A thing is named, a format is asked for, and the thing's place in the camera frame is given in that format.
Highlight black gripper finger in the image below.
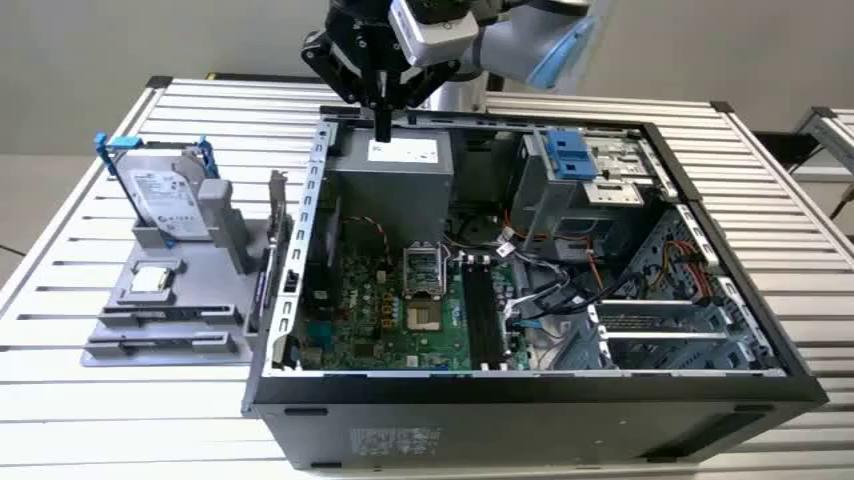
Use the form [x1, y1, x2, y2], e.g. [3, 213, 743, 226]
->
[383, 59, 462, 144]
[299, 30, 386, 144]

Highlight RAM slot black latches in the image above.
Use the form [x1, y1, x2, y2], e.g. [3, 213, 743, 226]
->
[463, 255, 483, 371]

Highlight RAM slot white latches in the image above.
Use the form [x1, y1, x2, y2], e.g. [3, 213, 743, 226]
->
[470, 255, 492, 371]
[484, 255, 510, 371]

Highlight grey power supply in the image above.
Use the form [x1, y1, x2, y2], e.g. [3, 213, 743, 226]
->
[328, 126, 458, 254]

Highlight blue drive bay latch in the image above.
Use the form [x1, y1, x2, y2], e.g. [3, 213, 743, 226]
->
[543, 128, 595, 183]

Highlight graphics card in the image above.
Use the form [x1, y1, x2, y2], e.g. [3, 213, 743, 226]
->
[255, 168, 296, 335]

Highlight hard disk in blue carrier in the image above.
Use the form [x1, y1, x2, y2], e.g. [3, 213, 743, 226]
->
[92, 131, 223, 250]

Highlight metal socket cover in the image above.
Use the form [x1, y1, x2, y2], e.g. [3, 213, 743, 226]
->
[402, 241, 448, 301]

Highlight CPU socket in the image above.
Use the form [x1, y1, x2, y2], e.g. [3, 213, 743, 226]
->
[404, 297, 444, 335]

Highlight grey parts rack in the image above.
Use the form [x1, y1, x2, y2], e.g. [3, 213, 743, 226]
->
[79, 178, 296, 370]

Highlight green motherboard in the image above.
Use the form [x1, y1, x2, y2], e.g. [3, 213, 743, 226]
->
[296, 243, 535, 374]

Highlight silver CPU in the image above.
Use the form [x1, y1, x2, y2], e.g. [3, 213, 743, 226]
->
[128, 266, 170, 294]

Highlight metal slat side table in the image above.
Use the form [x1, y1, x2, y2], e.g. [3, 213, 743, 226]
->
[786, 104, 854, 221]

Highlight black grey PC case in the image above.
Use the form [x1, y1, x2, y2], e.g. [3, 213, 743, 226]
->
[240, 103, 831, 472]

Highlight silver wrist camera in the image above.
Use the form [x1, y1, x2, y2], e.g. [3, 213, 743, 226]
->
[388, 0, 480, 68]

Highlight twisted coloured fan wire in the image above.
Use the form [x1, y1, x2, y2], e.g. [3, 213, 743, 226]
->
[339, 214, 394, 266]

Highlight orange data wire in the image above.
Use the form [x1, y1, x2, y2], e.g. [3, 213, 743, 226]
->
[584, 234, 607, 294]

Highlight black cable bundle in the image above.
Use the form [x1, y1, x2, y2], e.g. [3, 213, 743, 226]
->
[506, 259, 646, 331]

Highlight red yellow power wires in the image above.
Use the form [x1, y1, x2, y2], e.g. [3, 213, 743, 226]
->
[650, 239, 717, 307]

